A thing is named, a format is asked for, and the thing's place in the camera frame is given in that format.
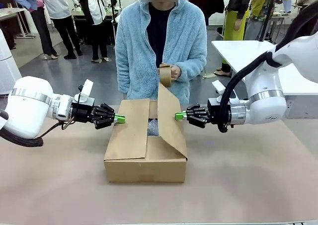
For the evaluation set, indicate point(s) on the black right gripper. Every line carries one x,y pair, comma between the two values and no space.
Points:
213,110

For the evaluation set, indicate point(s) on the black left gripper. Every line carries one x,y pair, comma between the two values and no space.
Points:
84,113

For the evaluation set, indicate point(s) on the brown packing tape roll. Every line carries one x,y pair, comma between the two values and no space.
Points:
165,76

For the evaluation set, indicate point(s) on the brown cardboard box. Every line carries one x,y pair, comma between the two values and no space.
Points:
144,168

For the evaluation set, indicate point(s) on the person's left forearm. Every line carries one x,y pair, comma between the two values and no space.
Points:
193,66

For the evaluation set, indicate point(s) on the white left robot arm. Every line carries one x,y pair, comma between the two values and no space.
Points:
27,105

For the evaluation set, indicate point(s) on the clear bubble wrap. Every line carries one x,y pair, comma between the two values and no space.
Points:
152,128

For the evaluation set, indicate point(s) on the person's left hand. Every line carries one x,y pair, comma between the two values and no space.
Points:
177,73

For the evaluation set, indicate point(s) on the person in blue fleece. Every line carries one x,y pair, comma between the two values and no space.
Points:
134,48

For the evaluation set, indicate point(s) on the large white table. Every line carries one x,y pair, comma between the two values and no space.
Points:
238,53

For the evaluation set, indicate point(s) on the black light stand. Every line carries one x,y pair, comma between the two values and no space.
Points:
114,23

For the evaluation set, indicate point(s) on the person in yellow skirt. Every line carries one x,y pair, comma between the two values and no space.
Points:
236,23

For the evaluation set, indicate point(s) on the person in blue shirt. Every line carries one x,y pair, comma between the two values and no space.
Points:
41,31

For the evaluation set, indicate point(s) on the person in white lab coat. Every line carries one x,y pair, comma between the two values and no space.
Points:
93,9

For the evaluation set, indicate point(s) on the person in dark red coat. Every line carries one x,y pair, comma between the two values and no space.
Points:
206,1

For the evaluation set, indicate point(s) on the black tripod pole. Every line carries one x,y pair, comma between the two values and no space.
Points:
267,23

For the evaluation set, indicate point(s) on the person in white top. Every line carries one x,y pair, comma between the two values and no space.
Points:
57,1

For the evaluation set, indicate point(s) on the person in yellow jacket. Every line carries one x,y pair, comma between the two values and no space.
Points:
261,1

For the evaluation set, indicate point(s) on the beige top side table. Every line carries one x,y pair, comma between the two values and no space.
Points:
12,11

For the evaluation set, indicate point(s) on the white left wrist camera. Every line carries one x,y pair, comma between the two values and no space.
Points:
87,88

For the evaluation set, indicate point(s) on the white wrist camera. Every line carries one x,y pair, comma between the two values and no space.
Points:
87,88
218,86

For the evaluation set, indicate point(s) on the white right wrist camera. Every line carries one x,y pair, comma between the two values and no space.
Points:
218,86

